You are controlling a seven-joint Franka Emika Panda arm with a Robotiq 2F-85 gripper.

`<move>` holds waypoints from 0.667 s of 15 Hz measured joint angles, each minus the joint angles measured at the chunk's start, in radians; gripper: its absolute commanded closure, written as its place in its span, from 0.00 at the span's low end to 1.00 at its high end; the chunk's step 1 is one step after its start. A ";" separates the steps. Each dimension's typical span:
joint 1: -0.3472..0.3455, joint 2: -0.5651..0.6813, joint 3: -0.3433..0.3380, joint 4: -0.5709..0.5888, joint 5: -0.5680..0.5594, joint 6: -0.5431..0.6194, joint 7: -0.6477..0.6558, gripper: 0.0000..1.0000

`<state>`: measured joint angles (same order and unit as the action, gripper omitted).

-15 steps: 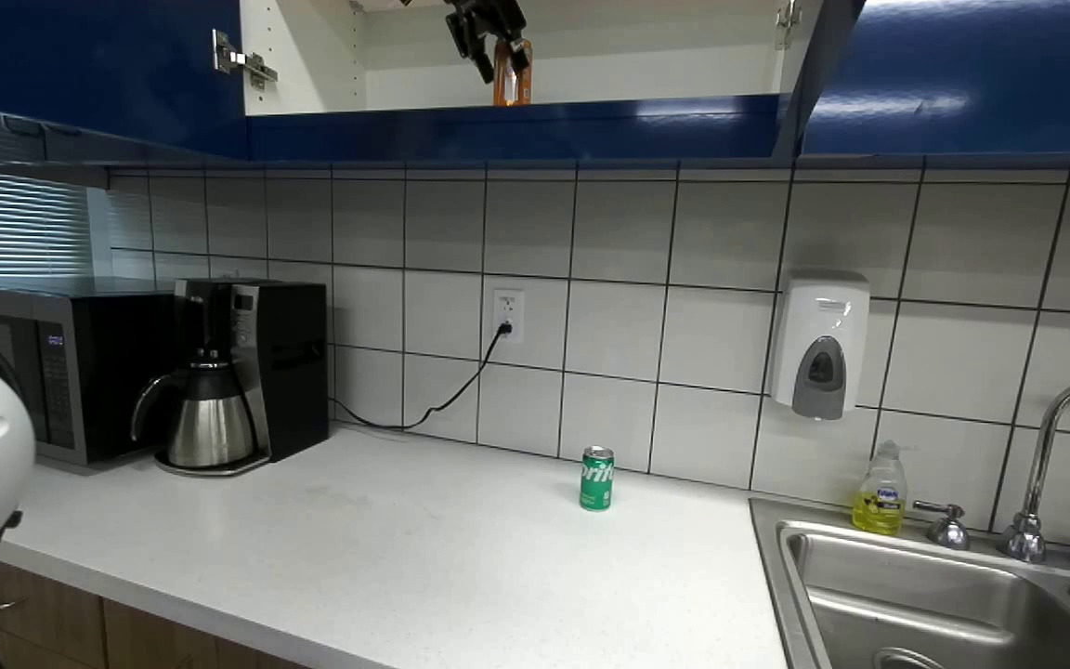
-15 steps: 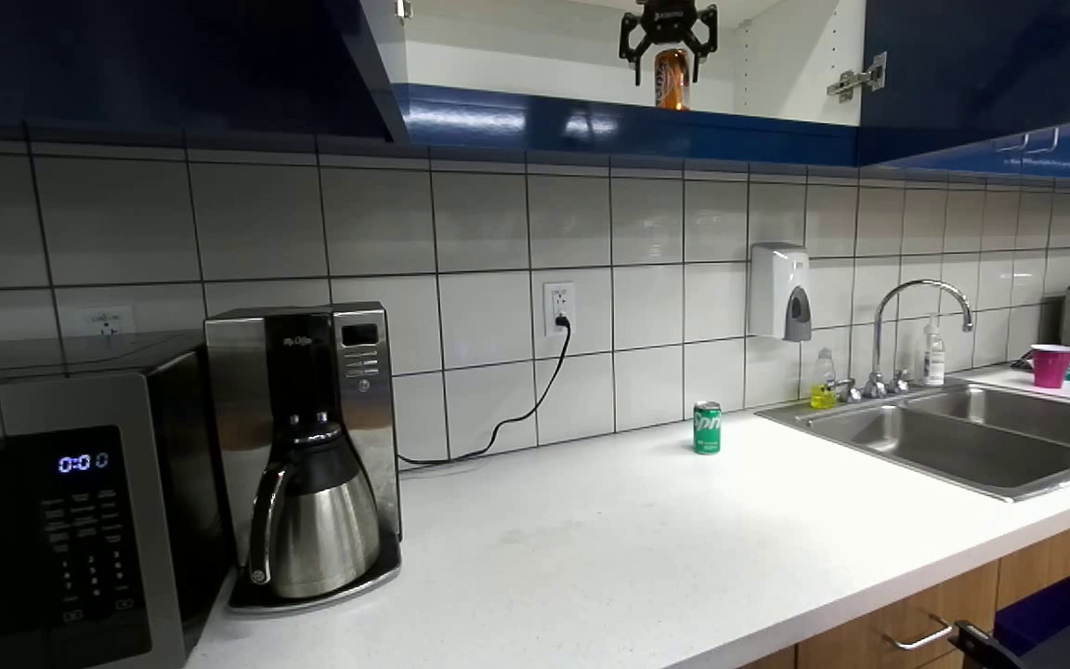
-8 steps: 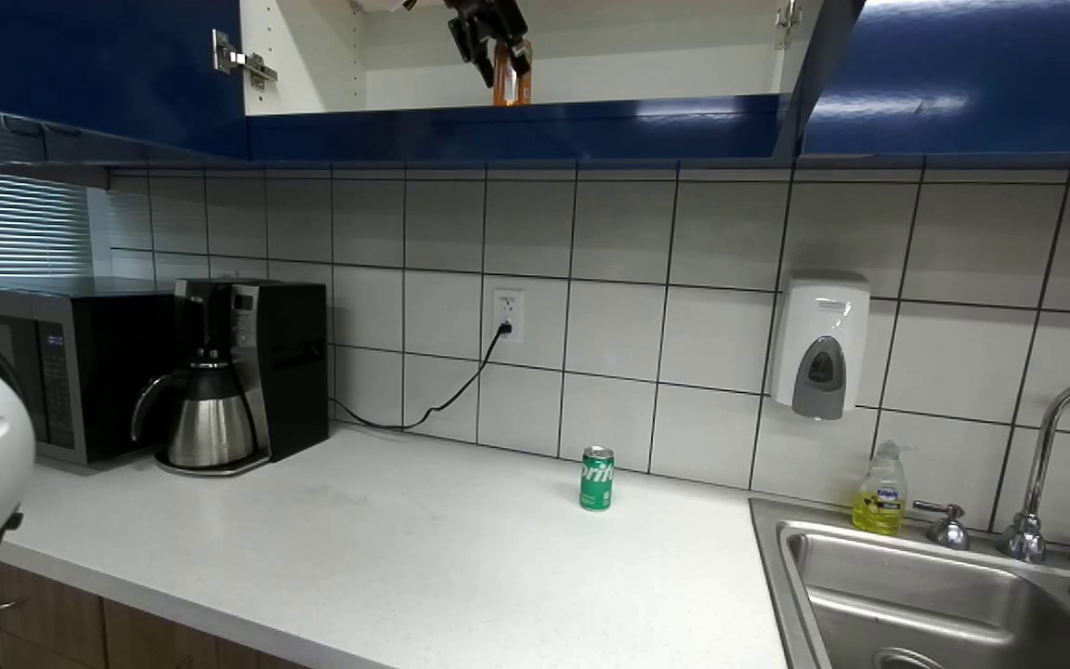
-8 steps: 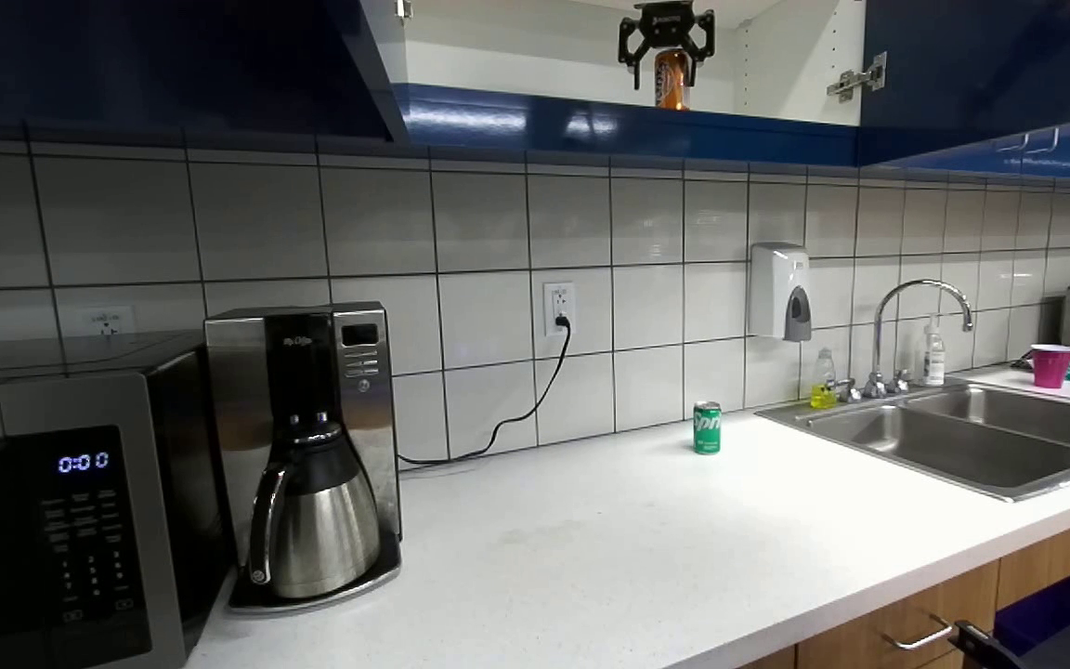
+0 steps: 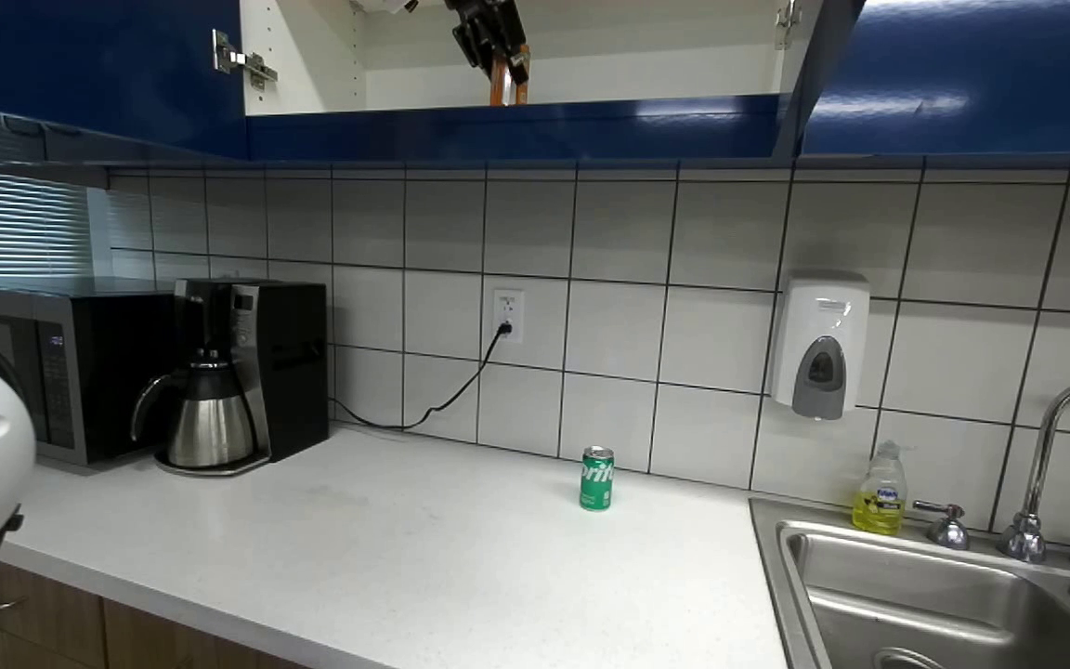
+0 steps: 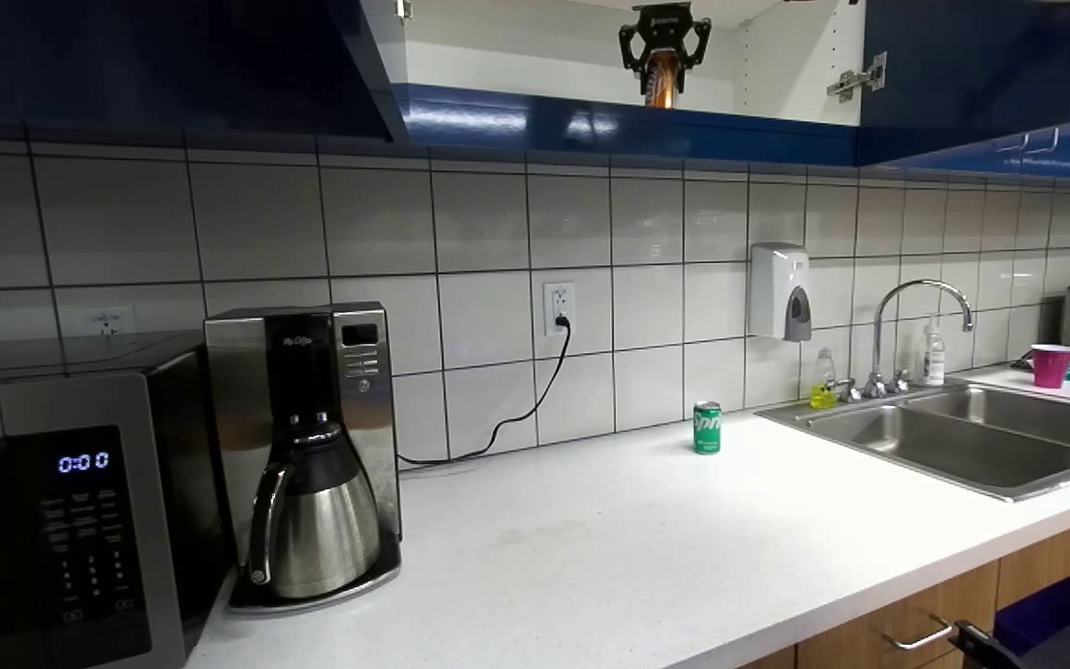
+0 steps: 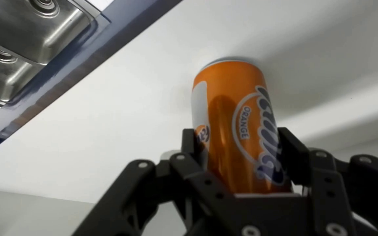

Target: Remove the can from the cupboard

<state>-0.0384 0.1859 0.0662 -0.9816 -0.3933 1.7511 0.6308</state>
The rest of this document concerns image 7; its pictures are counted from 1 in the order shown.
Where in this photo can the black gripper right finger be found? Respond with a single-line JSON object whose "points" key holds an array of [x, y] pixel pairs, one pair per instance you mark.
{"points": [[338, 192]]}

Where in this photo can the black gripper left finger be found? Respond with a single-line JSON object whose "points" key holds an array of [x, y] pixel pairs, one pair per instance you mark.
{"points": [[198, 188]]}

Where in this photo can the orange soda can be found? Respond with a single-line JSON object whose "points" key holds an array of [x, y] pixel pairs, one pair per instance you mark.
{"points": [[229, 122]]}

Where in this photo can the stainless steel double sink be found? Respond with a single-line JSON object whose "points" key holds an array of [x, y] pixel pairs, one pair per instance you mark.
{"points": [[23, 31]]}

